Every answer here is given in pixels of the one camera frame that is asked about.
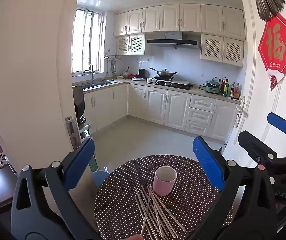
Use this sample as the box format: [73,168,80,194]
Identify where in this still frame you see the pink cup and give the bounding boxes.
[152,166,177,197]

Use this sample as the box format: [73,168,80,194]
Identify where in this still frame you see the door handle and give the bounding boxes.
[234,96,248,128]

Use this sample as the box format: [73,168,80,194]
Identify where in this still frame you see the red wall poster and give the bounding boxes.
[257,14,286,92]

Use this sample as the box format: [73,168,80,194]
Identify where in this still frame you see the row of condiment bottles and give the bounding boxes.
[219,77,241,100]

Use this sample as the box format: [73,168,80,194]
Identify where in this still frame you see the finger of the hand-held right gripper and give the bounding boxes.
[238,130,286,178]
[267,113,286,143]

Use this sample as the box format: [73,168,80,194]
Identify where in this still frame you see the wide cream lattice cabinet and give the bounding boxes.
[200,34,244,67]

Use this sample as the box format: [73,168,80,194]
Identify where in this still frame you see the cream lower cabinets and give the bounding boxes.
[73,82,241,140]

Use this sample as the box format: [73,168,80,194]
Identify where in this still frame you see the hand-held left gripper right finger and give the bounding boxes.
[192,136,279,240]

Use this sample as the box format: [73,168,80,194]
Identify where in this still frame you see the cream upper wall cabinets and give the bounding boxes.
[113,4,246,41]

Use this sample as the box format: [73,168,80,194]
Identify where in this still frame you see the steel wok with lid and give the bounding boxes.
[148,67,177,78]

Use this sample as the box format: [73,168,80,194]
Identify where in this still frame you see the gas stove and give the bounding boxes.
[153,76,193,90]

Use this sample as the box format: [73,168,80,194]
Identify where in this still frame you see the small cream lattice cabinet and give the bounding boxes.
[116,34,145,55]

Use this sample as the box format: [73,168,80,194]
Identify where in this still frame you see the blue stool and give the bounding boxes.
[92,170,111,188]

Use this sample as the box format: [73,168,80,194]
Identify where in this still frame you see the black range hood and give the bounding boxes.
[147,31,200,50]

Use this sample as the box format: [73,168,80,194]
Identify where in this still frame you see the wall utensil rack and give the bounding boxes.
[104,54,121,74]

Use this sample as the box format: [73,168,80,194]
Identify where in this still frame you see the steel sink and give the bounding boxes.
[82,79,120,90]

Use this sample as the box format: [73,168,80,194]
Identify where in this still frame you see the brown hanging fan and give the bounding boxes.
[252,0,286,22]

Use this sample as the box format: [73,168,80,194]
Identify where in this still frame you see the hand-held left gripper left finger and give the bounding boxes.
[10,138,102,240]

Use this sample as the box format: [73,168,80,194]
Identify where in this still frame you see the green toaster appliance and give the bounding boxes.
[205,79,221,94]

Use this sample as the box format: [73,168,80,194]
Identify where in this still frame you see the white door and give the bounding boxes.
[222,0,286,170]

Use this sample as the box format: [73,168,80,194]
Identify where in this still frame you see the pile of wooden chopsticks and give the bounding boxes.
[134,184,187,240]

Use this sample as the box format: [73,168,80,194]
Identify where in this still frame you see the kitchen window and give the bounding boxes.
[72,8,106,77]

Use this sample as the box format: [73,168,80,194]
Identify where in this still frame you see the metal door strike plate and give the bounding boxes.
[65,116,81,150]

